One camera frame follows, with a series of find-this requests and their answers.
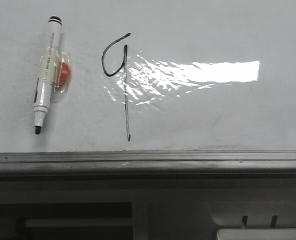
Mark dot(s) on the white whiteboard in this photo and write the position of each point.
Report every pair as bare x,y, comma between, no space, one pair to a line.
153,75

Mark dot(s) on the white black whiteboard marker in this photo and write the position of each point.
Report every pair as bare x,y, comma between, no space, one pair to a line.
47,72

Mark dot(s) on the grey aluminium whiteboard tray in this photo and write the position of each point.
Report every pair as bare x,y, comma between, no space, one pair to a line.
146,162

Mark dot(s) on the red round magnet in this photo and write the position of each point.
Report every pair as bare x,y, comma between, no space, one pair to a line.
63,74

